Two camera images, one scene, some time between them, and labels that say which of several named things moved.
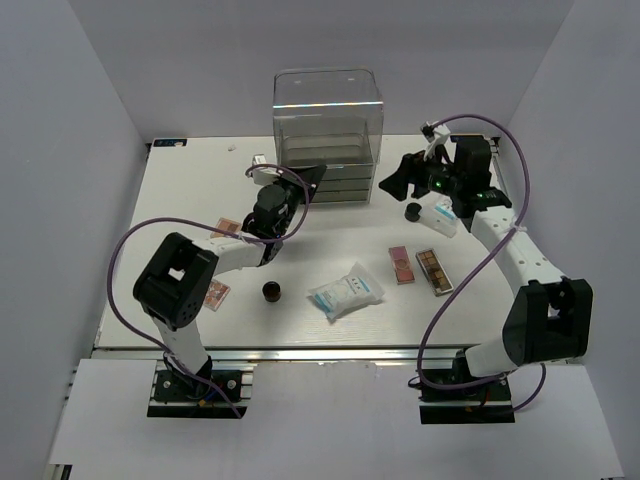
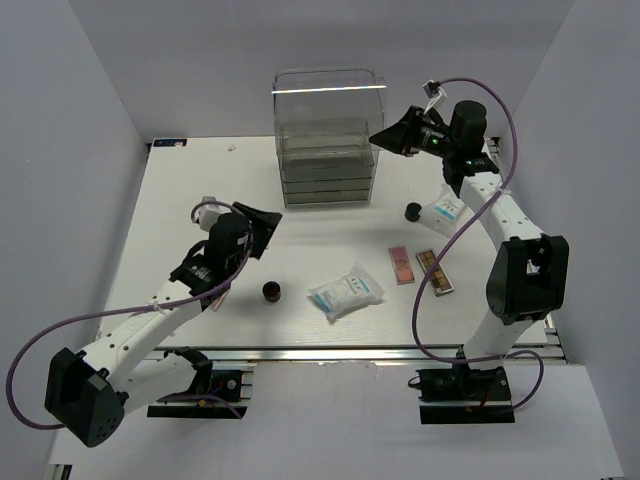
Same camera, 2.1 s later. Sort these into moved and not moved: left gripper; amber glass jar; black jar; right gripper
Moved: right gripper; left gripper
Not moved: amber glass jar; black jar
